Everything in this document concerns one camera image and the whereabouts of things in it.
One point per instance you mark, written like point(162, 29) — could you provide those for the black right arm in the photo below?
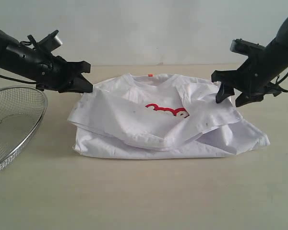
point(280, 44)

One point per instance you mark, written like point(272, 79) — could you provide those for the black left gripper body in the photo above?
point(59, 77)

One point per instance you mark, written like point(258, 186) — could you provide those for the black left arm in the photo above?
point(34, 60)

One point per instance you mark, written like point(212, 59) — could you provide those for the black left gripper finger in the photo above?
point(75, 68)
point(77, 84)

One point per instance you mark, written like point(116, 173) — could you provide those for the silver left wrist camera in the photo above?
point(51, 41)

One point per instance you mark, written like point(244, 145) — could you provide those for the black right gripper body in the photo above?
point(256, 73)

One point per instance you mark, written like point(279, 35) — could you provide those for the white t-shirt red logo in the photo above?
point(165, 116)

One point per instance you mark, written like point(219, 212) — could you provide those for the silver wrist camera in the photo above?
point(245, 48)
point(51, 41)

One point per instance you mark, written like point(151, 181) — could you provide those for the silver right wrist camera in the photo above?
point(245, 48)

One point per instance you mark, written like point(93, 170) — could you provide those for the silver wire mesh basket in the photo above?
point(22, 109)

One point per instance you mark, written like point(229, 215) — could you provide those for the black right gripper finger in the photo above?
point(229, 82)
point(244, 99)

